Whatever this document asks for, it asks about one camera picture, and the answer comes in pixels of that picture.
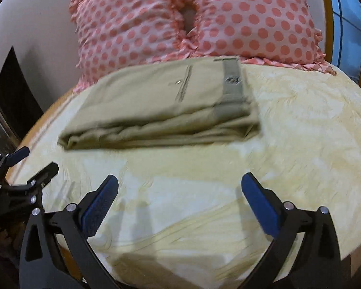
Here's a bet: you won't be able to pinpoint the khaki pants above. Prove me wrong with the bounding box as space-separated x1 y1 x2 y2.
58 57 259 150

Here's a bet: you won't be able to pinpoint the yellow patterned bed sheet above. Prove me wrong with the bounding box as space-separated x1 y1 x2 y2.
9 65 361 288

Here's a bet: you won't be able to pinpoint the pink polka dot pillow left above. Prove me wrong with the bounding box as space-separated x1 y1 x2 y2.
68 0 193 93

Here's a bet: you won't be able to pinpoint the pink polka dot pillow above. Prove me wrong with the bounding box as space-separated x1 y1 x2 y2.
68 0 193 93
175 0 336 75

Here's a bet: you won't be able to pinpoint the blue glass window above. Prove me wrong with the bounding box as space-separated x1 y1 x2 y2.
331 0 361 83

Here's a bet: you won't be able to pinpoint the pink polka dot pillow right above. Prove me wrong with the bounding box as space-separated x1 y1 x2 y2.
175 0 336 75

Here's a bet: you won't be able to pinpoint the wooden window frame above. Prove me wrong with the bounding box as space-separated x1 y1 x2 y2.
323 0 334 63

